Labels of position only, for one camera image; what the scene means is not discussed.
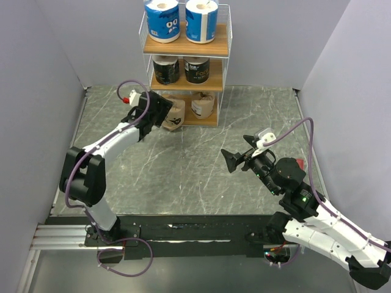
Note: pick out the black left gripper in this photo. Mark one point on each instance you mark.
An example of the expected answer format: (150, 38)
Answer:
(164, 106)

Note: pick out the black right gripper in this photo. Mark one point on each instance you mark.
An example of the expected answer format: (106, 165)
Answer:
(232, 159)

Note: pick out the brown paper roll with drawing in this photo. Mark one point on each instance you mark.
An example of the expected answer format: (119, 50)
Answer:
(176, 115)

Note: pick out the black-wrapped paper roll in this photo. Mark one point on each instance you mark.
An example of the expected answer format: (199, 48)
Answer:
(197, 69)
(166, 68)

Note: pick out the brown paper roll with label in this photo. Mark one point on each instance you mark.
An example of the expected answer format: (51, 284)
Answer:
(202, 104)

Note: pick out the blue cartoon paper towel roll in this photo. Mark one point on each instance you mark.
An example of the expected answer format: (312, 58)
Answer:
(163, 20)

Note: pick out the blue-wrapped paper towel roll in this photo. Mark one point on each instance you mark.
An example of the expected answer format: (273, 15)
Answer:
(201, 20)

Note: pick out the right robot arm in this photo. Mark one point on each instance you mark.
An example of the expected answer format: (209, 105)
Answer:
(310, 220)

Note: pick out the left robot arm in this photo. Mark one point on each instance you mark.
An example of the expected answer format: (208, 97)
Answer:
(83, 177)

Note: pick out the red and silver box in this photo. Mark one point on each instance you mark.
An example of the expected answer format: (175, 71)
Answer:
(301, 163)

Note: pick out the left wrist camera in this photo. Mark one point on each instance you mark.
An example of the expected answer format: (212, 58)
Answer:
(132, 99)

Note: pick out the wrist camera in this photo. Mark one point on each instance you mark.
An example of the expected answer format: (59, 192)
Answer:
(132, 99)
(261, 138)

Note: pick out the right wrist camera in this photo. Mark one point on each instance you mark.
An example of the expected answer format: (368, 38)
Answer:
(261, 138)

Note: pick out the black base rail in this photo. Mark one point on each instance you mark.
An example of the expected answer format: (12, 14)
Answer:
(164, 236)

